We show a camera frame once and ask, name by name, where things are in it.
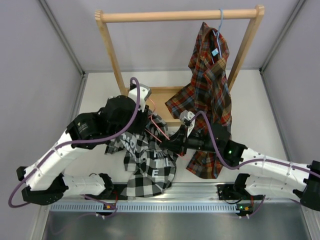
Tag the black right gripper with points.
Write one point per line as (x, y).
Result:
(176, 143)

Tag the blue wire hanger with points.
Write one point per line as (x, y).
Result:
(217, 50)

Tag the aluminium mounting rail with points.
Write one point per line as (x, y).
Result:
(191, 198)

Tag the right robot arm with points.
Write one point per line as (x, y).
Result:
(258, 174)

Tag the red brown plaid shirt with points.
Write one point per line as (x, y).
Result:
(208, 89)

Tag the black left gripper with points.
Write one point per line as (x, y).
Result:
(143, 121)

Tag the wooden clothes rack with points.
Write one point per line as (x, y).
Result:
(153, 37)

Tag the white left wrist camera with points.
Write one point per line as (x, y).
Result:
(141, 93)

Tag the pink wire hanger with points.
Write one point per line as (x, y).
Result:
(162, 132)

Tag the black white checkered shirt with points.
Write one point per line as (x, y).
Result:
(153, 169)

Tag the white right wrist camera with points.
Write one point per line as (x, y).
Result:
(188, 119)

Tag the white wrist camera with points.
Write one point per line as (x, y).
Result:
(188, 119)
(141, 93)

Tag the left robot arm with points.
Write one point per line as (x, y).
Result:
(46, 183)

